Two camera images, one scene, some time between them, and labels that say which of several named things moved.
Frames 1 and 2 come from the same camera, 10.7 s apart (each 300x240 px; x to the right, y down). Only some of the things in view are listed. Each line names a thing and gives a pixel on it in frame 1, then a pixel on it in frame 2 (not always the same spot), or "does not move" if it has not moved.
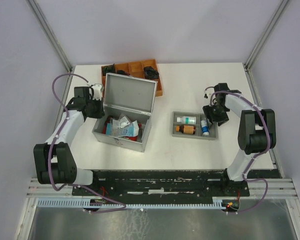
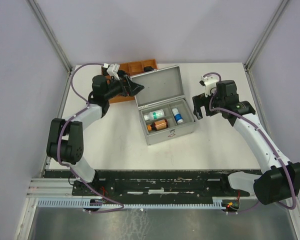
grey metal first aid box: (128, 104) → (165, 114)
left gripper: (101, 113) → (129, 88)
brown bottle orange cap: (188, 129) → (158, 125)
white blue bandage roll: (205, 127) → (178, 116)
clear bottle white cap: (186, 120) → (154, 115)
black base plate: (200, 183) does not move
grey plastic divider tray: (192, 125) → (182, 105)
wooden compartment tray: (135, 69) does not move
